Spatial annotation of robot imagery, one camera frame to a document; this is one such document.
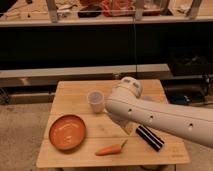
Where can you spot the orange ceramic bowl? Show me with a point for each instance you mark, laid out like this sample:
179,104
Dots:
67,132

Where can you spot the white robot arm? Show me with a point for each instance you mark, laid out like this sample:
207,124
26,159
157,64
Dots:
124,104

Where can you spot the clear plastic cup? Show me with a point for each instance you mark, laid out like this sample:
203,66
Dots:
96,101

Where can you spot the blue sponge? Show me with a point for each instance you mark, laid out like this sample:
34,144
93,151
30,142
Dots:
148,98

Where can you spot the wooden table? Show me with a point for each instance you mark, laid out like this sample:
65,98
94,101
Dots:
71,99

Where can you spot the orange carrot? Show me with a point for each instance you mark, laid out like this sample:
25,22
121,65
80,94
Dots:
112,149

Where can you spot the grey metal bench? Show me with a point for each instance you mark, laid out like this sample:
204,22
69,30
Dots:
51,76

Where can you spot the black striped box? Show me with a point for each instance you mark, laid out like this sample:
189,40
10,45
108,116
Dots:
150,137

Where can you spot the black object on shelf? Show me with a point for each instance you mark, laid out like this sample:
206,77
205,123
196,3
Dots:
89,11

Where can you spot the red cloth on shelf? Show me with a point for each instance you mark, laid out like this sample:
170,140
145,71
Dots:
115,8

